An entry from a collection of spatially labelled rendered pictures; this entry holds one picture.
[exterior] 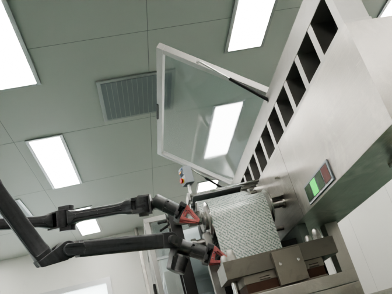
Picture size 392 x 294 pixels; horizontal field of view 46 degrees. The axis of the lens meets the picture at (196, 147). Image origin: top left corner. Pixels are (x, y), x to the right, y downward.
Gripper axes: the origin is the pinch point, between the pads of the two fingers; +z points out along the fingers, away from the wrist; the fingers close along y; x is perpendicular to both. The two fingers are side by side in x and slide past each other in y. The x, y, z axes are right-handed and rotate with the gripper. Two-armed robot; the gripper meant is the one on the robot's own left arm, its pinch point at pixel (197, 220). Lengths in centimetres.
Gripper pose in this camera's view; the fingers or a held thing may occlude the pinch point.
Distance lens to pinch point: 192.2
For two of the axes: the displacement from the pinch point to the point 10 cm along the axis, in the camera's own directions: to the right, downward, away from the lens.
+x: 4.3, -8.0, 4.1
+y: 0.7, -4.3, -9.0
